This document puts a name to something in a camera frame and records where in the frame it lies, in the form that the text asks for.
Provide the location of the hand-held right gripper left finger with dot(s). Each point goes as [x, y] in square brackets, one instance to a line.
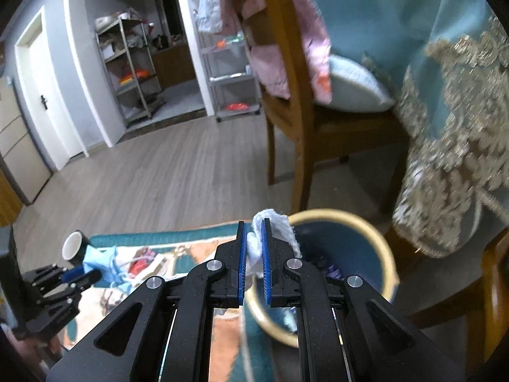
[240, 270]

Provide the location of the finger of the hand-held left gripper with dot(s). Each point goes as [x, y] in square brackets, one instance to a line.
[75, 274]
[89, 280]

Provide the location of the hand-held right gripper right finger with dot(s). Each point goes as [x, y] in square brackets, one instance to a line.
[265, 270]

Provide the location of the blue face mask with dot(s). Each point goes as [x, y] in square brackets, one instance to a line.
[99, 260]

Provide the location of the white tissue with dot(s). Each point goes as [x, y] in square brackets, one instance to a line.
[274, 223]

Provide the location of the blue bin with yellow rim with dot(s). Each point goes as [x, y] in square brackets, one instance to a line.
[358, 246]

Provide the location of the black cup white inside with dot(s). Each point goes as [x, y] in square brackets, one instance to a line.
[73, 246]

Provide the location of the teal orange patterned mat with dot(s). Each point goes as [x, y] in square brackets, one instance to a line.
[191, 254]

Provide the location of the brown wooden panel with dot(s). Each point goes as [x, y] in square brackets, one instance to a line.
[8, 203]

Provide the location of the beige cabinet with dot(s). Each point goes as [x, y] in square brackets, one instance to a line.
[20, 147]

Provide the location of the white plastic shelf cart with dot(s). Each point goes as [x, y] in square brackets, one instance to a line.
[234, 79]

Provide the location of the metal shelf rack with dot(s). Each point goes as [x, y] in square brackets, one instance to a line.
[131, 87]

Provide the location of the light blue cushion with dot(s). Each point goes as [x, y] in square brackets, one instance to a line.
[354, 87]

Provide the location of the white door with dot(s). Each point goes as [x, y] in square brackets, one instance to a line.
[47, 71]

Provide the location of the wooden kitchen counter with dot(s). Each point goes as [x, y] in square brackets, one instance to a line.
[175, 65]

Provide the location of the pink cloth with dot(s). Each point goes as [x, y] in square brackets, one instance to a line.
[314, 47]

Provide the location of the blue lace tablecloth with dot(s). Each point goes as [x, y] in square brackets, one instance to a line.
[437, 107]

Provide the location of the hanging pale cloth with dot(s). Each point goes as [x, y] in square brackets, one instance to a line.
[210, 12]

